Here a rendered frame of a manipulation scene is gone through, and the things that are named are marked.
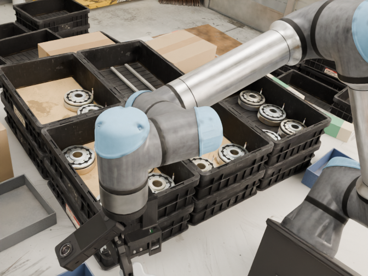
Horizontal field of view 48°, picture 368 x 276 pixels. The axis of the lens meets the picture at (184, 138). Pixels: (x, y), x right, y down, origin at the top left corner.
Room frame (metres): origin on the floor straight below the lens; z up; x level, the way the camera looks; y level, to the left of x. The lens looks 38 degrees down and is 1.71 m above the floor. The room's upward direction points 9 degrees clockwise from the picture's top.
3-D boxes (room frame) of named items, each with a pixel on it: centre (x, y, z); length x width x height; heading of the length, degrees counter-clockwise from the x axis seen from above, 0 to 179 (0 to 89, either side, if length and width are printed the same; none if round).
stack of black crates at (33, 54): (2.03, 0.92, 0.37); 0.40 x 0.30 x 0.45; 143
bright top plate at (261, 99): (1.43, -0.24, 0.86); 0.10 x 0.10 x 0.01
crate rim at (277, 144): (1.30, -0.26, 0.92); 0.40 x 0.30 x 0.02; 43
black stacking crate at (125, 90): (1.39, 0.23, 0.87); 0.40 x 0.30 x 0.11; 43
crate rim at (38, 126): (1.18, 0.45, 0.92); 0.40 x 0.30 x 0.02; 43
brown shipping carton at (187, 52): (1.78, 0.09, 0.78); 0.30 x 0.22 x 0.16; 144
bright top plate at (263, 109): (1.34, -0.32, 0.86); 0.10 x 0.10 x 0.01
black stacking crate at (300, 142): (1.30, -0.26, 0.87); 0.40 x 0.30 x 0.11; 43
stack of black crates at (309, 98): (2.26, -0.70, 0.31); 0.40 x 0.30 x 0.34; 53
